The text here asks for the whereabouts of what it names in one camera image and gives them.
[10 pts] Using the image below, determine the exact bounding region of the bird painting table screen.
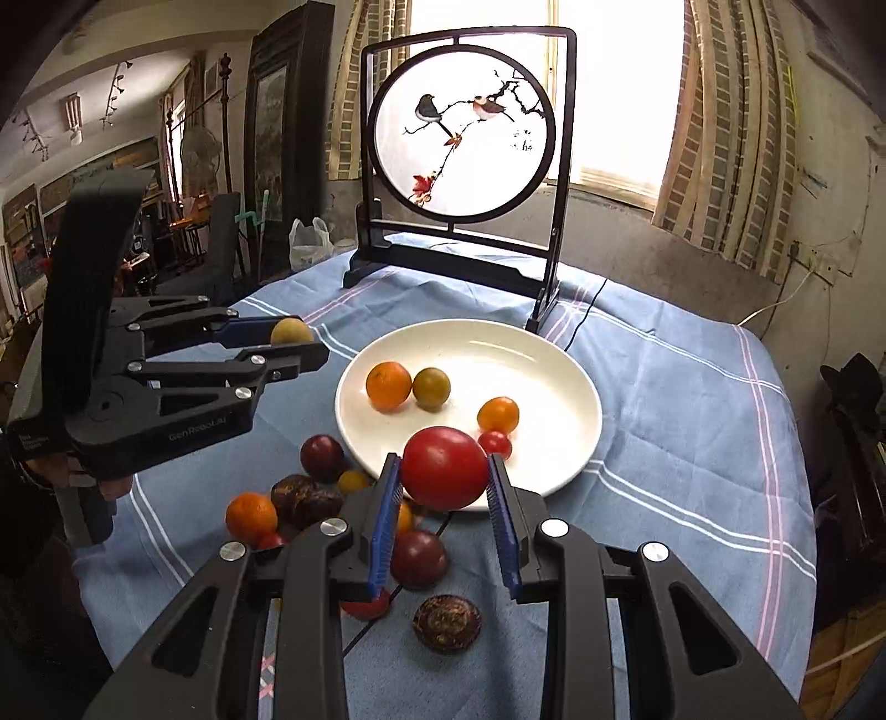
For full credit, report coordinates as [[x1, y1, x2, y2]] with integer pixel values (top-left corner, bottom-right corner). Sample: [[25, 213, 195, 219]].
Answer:
[[342, 26, 579, 335]]

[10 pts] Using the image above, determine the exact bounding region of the brown wrinkled passion fruit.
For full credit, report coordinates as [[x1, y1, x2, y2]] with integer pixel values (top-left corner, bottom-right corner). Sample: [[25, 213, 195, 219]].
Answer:
[[413, 594, 482, 653]]

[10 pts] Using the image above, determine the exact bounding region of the black hat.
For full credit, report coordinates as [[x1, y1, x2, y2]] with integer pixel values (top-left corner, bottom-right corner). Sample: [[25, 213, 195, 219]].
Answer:
[[820, 353, 880, 403]]

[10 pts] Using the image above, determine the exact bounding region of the blue striped tablecloth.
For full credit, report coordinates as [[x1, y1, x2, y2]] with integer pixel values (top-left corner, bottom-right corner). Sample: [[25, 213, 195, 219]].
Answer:
[[69, 245, 818, 720]]

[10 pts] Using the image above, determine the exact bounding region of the dark brown water chestnut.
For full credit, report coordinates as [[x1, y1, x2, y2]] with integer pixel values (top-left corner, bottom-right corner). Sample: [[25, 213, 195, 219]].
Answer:
[[270, 475, 312, 520]]

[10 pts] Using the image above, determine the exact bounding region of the dark brown passion fruit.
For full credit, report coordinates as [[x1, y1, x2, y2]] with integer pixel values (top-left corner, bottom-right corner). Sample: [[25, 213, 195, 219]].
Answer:
[[291, 488, 345, 531]]

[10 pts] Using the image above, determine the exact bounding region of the white round plate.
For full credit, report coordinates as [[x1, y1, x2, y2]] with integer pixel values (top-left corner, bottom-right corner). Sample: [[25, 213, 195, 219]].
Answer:
[[335, 318, 603, 515]]

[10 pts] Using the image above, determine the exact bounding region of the orange mandarin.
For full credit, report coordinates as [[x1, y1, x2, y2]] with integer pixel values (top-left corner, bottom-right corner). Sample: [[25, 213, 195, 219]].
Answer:
[[365, 361, 414, 412], [225, 492, 279, 541]]

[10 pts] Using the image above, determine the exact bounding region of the dark wooden cabinet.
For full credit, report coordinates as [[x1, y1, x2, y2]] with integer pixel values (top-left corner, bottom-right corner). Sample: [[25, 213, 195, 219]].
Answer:
[[242, 0, 337, 229]]

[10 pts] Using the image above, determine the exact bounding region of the black chair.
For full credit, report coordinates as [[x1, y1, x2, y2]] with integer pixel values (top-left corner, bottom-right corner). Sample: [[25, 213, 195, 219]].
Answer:
[[156, 194, 243, 292]]

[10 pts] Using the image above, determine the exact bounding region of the person's left hand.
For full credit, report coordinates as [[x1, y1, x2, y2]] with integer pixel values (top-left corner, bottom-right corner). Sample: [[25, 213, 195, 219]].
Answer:
[[65, 474, 132, 503]]

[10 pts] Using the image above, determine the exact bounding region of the dark purple plum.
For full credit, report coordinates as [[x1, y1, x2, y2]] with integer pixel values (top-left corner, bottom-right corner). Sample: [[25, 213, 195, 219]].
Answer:
[[300, 434, 346, 482]]

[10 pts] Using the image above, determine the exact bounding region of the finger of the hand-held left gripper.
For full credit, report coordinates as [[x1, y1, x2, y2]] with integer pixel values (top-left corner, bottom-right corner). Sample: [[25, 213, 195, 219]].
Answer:
[[111, 294, 279, 362], [128, 339, 331, 434]]

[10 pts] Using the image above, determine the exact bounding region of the dark red plum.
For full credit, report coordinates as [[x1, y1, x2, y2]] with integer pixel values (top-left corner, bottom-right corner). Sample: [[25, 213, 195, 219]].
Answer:
[[391, 529, 449, 589]]

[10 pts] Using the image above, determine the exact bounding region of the standing fan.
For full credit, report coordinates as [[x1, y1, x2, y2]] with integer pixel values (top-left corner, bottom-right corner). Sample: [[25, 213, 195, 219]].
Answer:
[[180, 128, 223, 202]]

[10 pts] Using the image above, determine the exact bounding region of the yellow-green round fruit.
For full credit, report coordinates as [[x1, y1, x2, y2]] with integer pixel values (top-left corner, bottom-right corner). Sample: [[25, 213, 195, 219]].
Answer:
[[413, 367, 452, 411], [270, 317, 316, 346]]

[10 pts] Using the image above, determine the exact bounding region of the white plastic bag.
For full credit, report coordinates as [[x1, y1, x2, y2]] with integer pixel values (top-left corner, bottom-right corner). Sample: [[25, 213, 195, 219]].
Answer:
[[288, 217, 337, 272]]

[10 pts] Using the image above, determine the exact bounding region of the bright window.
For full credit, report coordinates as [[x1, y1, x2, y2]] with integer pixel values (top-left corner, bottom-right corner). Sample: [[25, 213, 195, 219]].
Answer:
[[408, 0, 693, 209]]

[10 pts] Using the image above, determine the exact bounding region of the wall power outlet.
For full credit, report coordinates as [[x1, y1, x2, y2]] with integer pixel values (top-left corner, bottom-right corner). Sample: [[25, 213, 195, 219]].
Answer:
[[789, 239, 838, 285]]

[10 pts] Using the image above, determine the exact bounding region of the white cable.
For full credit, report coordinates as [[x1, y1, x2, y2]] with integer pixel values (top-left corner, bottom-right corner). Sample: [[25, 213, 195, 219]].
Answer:
[[734, 266, 814, 330]]

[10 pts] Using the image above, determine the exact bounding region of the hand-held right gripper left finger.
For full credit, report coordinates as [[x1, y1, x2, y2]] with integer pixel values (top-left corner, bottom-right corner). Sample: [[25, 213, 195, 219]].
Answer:
[[83, 453, 406, 720]]

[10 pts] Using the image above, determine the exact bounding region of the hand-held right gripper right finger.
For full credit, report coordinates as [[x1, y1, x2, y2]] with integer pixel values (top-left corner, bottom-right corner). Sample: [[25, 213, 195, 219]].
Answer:
[[485, 453, 807, 720]]

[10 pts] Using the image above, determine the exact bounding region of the brick pattern curtain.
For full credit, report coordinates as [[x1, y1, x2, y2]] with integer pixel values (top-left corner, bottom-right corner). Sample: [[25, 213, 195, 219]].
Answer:
[[651, 0, 797, 243], [325, 0, 409, 184]]

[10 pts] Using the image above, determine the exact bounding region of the large red tomato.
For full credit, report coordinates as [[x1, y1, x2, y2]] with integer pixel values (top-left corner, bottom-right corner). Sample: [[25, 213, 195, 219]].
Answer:
[[401, 427, 490, 512]]

